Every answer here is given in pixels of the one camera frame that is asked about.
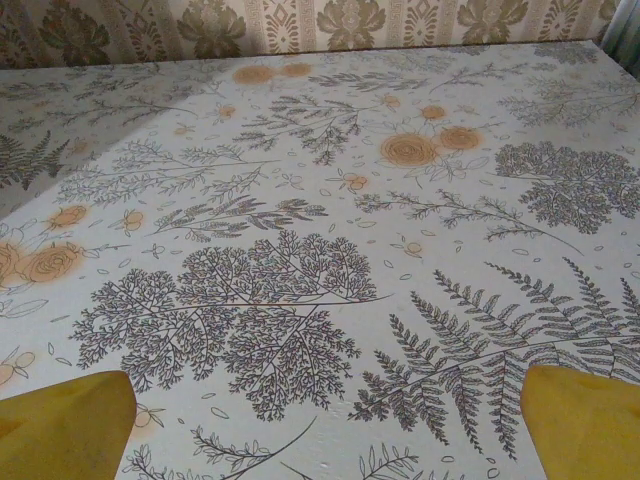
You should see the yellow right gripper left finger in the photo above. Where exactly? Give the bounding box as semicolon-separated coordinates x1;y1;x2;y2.
0;370;138;480

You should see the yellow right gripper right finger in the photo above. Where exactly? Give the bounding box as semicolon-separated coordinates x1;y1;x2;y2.
519;363;640;480

